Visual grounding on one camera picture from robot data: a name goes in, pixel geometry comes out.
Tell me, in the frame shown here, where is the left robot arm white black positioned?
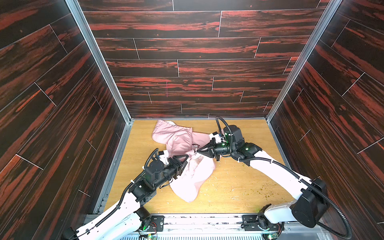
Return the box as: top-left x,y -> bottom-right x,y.
60,149 -> 189,240

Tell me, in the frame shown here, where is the pink zip jacket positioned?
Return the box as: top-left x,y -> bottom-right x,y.
152,120 -> 216,203

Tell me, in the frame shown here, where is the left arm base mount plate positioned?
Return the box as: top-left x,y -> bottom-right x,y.
140,215 -> 165,232

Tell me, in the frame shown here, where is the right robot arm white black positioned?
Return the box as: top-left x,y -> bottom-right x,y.
197,125 -> 329,231

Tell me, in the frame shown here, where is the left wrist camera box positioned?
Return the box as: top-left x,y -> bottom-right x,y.
158,150 -> 169,165

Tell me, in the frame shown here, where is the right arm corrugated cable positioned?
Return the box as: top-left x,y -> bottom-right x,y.
215,116 -> 352,240

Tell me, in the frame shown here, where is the aluminium front rail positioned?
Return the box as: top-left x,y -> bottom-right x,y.
116,214 -> 332,240

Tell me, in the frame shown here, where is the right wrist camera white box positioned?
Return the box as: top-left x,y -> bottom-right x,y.
209,132 -> 221,143

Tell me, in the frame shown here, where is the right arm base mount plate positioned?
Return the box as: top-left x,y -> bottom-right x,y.
241,215 -> 284,232

